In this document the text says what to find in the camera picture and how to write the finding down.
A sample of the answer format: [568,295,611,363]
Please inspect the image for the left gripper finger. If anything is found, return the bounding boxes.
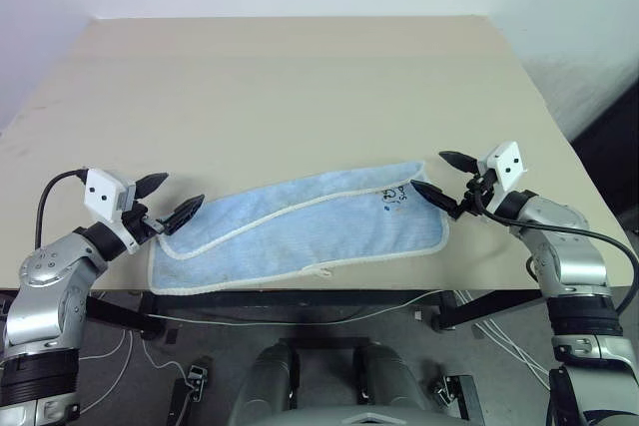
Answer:
[160,193,207,237]
[133,172,171,201]

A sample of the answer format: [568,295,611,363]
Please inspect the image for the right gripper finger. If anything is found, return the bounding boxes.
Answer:
[437,149,480,174]
[409,179,462,220]

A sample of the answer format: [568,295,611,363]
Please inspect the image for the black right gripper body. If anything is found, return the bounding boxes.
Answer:
[455,168,501,220]

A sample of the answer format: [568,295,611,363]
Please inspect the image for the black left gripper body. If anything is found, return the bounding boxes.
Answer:
[121,201,170,244]

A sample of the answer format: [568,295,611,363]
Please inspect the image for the light blue towel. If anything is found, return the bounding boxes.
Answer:
[147,160,451,296]

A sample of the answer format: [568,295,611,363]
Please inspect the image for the large black background object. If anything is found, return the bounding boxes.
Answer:
[568,54,639,232]

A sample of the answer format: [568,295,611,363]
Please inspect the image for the dark grey rounded shape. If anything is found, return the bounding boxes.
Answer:
[228,339,302,426]
[351,339,441,426]

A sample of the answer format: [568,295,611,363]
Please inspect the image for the light grey robot torso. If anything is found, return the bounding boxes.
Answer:
[309,408,425,426]

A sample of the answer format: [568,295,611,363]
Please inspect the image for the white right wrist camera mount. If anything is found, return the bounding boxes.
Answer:
[474,142,530,218]

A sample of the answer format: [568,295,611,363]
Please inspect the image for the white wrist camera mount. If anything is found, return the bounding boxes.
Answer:
[82,167,147,254]
[474,142,530,218]

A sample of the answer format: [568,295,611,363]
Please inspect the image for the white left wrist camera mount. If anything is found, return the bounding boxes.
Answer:
[82,167,147,254]

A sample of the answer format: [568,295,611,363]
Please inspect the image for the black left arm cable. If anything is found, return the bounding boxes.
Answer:
[36,169,90,250]

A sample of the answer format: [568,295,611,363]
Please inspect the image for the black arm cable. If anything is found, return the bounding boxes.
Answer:
[36,169,90,250]
[472,180,639,318]

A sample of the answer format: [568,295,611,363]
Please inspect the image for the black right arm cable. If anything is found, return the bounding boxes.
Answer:
[472,180,639,318]

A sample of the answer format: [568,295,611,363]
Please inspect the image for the thin white cable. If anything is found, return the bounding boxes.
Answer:
[456,289,551,390]
[78,329,194,413]
[143,289,446,328]

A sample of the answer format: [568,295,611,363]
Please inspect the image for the black table frame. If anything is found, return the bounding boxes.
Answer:
[83,287,546,340]

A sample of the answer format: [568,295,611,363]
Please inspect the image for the black metal floor bracket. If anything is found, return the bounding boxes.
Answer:
[171,355,217,418]
[427,370,486,423]

